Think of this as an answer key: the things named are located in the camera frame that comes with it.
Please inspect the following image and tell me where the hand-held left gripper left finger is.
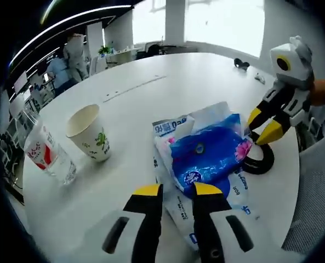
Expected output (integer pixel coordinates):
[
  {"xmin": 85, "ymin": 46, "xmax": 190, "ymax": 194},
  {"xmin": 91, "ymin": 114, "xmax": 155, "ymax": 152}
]
[{"xmin": 82, "ymin": 183, "xmax": 163, "ymax": 263}]

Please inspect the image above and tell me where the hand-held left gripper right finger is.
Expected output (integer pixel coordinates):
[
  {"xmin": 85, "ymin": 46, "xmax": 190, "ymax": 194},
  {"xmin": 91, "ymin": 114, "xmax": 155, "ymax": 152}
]
[{"xmin": 192, "ymin": 182, "xmax": 278, "ymax": 263}]

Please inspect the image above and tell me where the wet wipes pack blue lid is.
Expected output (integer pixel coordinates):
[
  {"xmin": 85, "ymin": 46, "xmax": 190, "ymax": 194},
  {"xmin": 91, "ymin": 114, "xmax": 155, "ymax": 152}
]
[{"xmin": 152, "ymin": 101, "xmax": 259, "ymax": 253}]

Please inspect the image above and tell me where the black cable coil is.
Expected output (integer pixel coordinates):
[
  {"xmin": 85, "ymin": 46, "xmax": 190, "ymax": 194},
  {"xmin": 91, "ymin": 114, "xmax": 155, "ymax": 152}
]
[{"xmin": 241, "ymin": 130, "xmax": 276, "ymax": 175}]

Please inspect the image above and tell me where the blue tissue pack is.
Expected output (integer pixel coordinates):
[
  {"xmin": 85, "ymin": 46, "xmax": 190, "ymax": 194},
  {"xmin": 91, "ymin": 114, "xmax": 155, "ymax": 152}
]
[{"xmin": 168, "ymin": 113, "xmax": 254, "ymax": 193}]

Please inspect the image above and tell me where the white paper cup green print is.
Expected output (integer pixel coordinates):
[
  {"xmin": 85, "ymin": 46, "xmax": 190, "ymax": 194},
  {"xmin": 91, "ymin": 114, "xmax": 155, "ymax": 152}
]
[{"xmin": 65, "ymin": 104, "xmax": 112, "ymax": 163}]

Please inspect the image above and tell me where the clear plastic bottle red label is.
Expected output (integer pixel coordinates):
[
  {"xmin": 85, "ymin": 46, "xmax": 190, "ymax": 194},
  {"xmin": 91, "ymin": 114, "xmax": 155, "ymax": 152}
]
[{"xmin": 23, "ymin": 109, "xmax": 77, "ymax": 186}]

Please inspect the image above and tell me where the small black object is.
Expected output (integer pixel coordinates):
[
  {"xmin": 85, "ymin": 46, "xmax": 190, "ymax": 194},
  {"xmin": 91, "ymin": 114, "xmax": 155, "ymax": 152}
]
[{"xmin": 233, "ymin": 58, "xmax": 251, "ymax": 72}]

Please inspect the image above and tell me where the white mesh office chair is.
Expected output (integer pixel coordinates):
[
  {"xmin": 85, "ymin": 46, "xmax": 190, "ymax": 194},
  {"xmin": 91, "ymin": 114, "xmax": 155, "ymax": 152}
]
[{"xmin": 281, "ymin": 130, "xmax": 325, "ymax": 259}]

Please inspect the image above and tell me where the pink-lit monitor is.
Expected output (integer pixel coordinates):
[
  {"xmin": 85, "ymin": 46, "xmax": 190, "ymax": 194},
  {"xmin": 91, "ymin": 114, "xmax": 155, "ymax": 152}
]
[{"xmin": 13, "ymin": 71, "xmax": 28, "ymax": 94}]

